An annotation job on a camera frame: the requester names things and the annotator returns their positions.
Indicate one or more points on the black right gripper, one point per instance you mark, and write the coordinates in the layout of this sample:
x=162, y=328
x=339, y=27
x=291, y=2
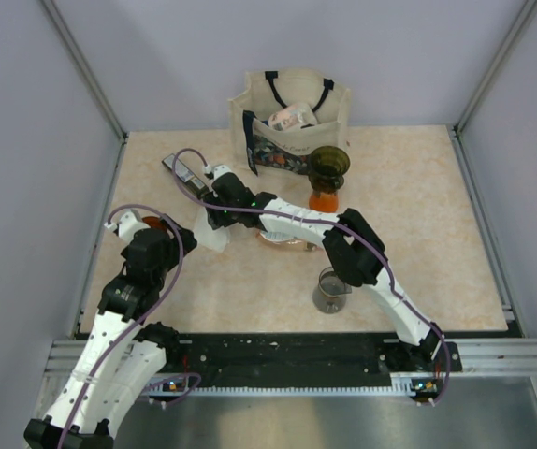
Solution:
x=217, y=220

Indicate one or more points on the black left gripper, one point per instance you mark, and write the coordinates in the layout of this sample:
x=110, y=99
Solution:
x=173, y=246

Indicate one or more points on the dark green glass dripper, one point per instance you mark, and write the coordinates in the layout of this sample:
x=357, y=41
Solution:
x=327, y=167

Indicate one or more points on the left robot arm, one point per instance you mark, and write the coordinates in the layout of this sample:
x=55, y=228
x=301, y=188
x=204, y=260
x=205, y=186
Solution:
x=122, y=352

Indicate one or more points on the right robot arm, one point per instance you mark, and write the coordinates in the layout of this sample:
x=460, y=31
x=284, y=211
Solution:
x=355, y=252

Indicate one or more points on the black rectangular box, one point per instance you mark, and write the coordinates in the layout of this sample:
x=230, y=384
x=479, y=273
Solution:
x=187, y=178

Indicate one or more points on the beige canvas tote bag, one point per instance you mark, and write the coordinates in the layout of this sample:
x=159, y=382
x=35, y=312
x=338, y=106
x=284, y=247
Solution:
x=266, y=92

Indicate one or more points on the pink liquid soap bottle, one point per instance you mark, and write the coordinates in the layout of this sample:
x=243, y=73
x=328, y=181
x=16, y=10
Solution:
x=283, y=242

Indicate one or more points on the pink pouch in bag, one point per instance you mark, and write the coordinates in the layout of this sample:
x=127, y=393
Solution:
x=292, y=118

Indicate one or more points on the dark glass beaker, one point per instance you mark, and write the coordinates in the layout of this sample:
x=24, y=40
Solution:
x=331, y=292

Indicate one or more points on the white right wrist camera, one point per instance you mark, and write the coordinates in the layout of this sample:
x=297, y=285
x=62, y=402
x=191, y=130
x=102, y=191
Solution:
x=215, y=172

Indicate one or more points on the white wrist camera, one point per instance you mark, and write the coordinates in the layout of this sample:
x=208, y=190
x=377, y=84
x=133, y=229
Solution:
x=215, y=172
x=127, y=225

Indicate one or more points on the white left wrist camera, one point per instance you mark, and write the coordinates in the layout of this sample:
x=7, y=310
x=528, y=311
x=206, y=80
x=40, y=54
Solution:
x=127, y=225

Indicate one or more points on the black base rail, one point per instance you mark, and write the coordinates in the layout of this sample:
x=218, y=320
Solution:
x=300, y=360

